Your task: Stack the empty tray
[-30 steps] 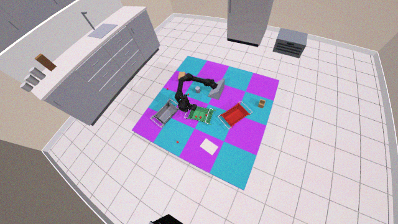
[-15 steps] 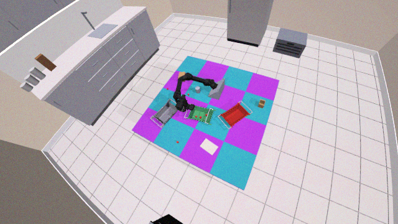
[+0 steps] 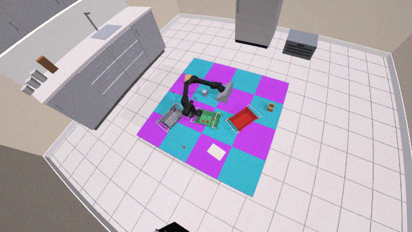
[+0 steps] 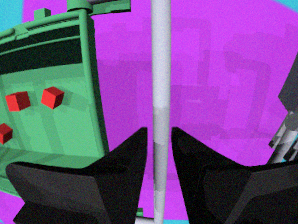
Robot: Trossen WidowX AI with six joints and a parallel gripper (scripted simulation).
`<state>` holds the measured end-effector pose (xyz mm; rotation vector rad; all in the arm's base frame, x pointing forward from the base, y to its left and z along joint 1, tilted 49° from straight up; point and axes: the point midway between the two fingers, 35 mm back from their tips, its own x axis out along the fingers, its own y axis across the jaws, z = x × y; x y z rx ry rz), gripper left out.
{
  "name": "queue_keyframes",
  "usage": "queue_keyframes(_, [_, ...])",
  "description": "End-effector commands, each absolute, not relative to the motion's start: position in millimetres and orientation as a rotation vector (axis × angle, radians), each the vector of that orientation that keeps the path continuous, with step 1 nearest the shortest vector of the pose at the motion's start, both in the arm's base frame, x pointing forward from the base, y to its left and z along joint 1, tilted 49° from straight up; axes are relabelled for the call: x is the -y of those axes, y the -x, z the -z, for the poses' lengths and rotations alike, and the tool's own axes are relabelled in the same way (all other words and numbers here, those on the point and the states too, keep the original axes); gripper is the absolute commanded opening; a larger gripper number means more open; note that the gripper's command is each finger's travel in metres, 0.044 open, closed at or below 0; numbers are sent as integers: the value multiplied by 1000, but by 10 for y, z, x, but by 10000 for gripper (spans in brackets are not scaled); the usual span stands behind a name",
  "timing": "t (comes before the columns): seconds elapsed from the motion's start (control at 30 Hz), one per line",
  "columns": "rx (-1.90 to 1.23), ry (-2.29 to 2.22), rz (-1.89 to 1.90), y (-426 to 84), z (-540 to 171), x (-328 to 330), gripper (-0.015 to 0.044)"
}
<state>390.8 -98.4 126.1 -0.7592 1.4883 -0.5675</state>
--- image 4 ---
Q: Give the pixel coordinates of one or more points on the small red block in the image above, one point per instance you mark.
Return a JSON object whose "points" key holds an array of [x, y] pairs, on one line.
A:
{"points": [[5, 133], [18, 101], [52, 97]]}

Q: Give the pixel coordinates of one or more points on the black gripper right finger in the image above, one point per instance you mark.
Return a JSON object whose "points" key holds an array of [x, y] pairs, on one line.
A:
{"points": [[217, 189]]}

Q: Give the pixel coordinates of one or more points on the green plastic tray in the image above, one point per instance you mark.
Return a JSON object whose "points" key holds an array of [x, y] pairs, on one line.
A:
{"points": [[54, 50]]}

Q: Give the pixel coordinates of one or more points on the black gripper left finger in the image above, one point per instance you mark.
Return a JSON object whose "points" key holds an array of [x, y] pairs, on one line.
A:
{"points": [[108, 189]]}

